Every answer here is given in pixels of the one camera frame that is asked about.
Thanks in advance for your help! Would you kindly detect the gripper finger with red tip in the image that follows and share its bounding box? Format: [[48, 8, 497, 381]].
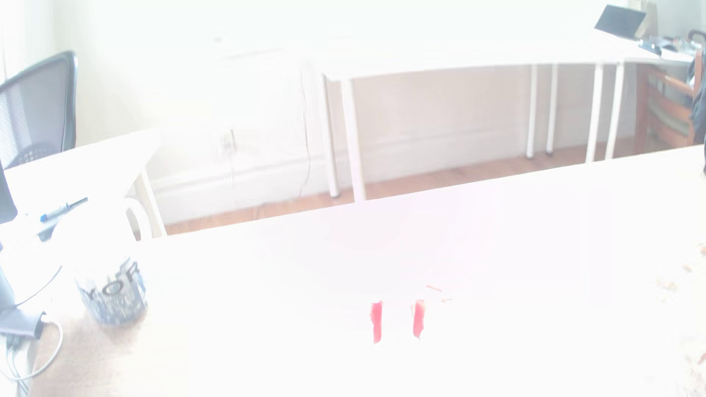
[[412, 299, 427, 339], [370, 300, 385, 345]]

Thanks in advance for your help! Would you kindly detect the long white table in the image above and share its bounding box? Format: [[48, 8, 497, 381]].
[[307, 30, 697, 203]]

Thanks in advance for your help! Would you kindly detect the white mug skyline print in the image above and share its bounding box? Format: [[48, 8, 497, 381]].
[[51, 197, 153, 327]]

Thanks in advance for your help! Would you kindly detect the brown wooden chair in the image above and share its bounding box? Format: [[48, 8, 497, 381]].
[[634, 50, 705, 153]]

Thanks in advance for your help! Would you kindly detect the small white desk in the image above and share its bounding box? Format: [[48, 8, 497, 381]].
[[0, 129, 167, 239]]

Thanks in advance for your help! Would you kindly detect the blue black pen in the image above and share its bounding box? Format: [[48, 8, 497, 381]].
[[39, 197, 89, 223]]

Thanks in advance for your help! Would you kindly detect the dark grey adapter box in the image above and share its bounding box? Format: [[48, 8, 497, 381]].
[[0, 308, 46, 339]]

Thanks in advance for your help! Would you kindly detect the dark open laptop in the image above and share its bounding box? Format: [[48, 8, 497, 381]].
[[594, 4, 647, 41]]

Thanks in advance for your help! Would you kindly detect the black mesh office chair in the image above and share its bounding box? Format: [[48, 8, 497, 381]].
[[0, 51, 78, 169]]

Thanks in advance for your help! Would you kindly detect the white looped cable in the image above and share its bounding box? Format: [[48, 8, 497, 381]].
[[0, 315, 65, 382]]

